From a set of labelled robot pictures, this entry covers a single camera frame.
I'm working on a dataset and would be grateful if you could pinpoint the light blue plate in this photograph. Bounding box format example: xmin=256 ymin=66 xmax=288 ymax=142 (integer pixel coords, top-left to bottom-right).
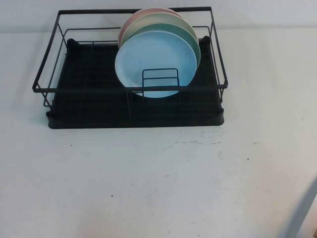
xmin=114 ymin=34 xmax=198 ymax=98

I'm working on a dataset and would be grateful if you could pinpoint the pink plate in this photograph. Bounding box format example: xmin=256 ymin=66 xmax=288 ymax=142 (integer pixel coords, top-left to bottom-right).
xmin=118 ymin=7 xmax=185 ymax=48

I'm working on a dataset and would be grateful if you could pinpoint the black wire dish rack frame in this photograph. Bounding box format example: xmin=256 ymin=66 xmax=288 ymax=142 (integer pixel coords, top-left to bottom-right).
xmin=31 ymin=6 xmax=229 ymax=108

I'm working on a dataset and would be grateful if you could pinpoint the cream plate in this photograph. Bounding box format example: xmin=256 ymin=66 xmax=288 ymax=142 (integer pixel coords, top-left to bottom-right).
xmin=121 ymin=12 xmax=199 ymax=48

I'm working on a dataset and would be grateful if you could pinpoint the mint green plate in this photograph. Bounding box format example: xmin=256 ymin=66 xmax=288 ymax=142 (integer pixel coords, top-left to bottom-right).
xmin=122 ymin=23 xmax=202 ymax=69

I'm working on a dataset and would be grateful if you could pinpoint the black plastic drip tray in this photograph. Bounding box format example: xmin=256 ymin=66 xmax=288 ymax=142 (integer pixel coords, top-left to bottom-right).
xmin=46 ymin=36 xmax=225 ymax=130

